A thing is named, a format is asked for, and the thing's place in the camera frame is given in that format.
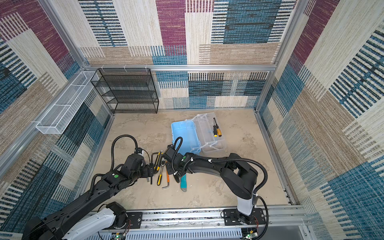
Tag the white wire mesh basket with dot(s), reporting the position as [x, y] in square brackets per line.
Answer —
[59, 116]

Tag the black wire mesh shelf rack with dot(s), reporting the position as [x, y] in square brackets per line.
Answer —
[127, 90]

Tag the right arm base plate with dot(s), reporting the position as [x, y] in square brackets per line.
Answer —
[233, 217]

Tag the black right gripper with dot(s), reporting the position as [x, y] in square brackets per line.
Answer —
[169, 169]

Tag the yellow handled wrench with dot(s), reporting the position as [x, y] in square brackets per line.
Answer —
[161, 173]

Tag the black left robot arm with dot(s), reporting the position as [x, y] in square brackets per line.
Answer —
[103, 187]

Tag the orange pencil tool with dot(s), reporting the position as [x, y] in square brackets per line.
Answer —
[168, 183]

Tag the light blue plastic tool box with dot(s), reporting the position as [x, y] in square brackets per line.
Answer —
[198, 136]

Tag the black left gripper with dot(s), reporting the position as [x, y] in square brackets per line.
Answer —
[146, 173]

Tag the black yellow small screwdriver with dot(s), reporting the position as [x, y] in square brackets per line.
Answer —
[215, 127]

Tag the black hex key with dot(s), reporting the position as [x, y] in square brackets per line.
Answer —
[154, 164]

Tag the teal utility knife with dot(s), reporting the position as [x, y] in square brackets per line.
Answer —
[183, 183]

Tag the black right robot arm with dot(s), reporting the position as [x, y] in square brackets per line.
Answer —
[236, 172]

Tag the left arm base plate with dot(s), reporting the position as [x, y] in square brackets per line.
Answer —
[130, 220]

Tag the wooden handled screwdriver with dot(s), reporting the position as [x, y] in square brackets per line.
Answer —
[219, 131]

